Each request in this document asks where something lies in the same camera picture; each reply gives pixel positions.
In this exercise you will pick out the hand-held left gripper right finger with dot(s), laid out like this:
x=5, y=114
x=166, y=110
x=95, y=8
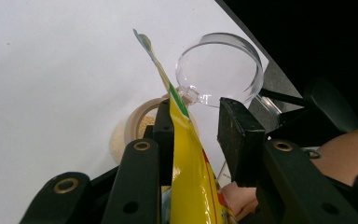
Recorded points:
x=240, y=146

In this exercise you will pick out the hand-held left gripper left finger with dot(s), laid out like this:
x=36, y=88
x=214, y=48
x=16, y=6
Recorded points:
x=164, y=140

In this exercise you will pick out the yellow spouted food pouch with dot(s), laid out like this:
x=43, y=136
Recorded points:
x=192, y=161

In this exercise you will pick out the white table mat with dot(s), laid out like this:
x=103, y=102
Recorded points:
x=59, y=62

